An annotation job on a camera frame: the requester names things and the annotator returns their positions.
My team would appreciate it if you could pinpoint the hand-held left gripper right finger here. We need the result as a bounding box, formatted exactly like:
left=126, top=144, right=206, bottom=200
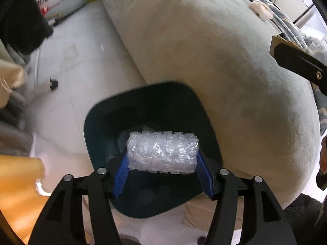
left=197, top=151, right=298, bottom=245

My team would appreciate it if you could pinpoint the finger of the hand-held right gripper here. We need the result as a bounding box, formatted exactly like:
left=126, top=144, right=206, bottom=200
left=272, top=43, right=327, bottom=94

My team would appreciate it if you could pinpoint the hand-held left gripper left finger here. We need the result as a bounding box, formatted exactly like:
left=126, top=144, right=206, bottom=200
left=28, top=154, right=128, bottom=245

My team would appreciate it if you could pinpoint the brown cardboard piece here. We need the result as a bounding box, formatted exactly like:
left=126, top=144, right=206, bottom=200
left=270, top=34, right=308, bottom=57

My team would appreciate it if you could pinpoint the bubble wrap roll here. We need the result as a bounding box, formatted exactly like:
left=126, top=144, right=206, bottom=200
left=126, top=130, right=199, bottom=174

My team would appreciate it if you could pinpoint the dark green trash bin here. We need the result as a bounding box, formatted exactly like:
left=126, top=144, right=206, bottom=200
left=83, top=81, right=223, bottom=218

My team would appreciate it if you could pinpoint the blue patterned blanket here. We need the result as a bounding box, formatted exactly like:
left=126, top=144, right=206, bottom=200
left=225, top=0, right=327, bottom=136

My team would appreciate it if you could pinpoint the crumpled white tissue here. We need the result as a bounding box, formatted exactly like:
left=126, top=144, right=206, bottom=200
left=249, top=1, right=272, bottom=19

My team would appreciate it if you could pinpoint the person's dark fuzzy clothing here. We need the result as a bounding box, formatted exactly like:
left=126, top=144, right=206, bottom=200
left=282, top=193, right=325, bottom=245

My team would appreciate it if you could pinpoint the beige hanging cloth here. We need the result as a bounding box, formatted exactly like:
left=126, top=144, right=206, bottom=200
left=0, top=39, right=28, bottom=108

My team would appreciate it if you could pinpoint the black hanging garment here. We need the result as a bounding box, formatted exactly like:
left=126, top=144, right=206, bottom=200
left=0, top=0, right=54, bottom=55

